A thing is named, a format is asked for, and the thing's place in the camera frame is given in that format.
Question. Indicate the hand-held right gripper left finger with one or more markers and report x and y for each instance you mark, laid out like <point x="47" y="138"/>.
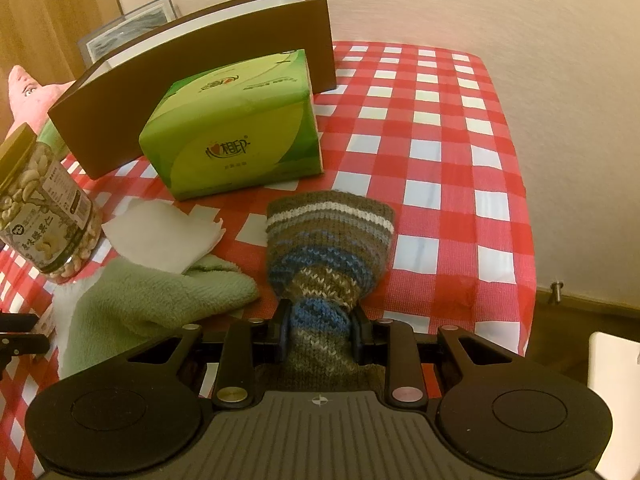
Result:
<point x="281" y="327"/>

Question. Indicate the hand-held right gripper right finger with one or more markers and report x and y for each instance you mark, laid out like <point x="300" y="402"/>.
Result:
<point x="359" y="332"/>

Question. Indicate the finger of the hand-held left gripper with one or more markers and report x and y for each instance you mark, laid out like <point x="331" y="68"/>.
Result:
<point x="22" y="342"/>

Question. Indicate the striped knitted hat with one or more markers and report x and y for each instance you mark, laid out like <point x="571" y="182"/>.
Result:
<point x="325" y="260"/>

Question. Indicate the brown box with white inside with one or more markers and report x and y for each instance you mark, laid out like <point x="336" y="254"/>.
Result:
<point x="125" y="100"/>

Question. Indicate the light green towel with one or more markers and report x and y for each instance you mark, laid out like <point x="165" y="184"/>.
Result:
<point x="140" y="300"/>

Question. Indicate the clear cashew nut jar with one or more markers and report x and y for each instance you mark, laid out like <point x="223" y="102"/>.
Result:
<point x="40" y="210"/>

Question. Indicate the green tissue pack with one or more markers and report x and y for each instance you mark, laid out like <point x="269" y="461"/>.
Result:
<point x="225" y="150"/>

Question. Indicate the red white checkered tablecloth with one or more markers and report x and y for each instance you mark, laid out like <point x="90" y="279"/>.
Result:
<point x="450" y="160"/>

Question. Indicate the metal door stop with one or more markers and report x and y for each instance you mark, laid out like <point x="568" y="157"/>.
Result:
<point x="556" y="292"/>

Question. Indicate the small green packet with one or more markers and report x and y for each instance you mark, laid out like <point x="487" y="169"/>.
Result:
<point x="50" y="135"/>

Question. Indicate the pink starfish plush toy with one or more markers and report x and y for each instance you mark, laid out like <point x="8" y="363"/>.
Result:
<point x="30" y="100"/>

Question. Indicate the wooden door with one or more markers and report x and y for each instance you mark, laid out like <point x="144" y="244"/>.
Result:
<point x="50" y="25"/>

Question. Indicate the framed picture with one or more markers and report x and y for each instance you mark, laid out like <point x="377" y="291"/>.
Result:
<point x="125" y="30"/>

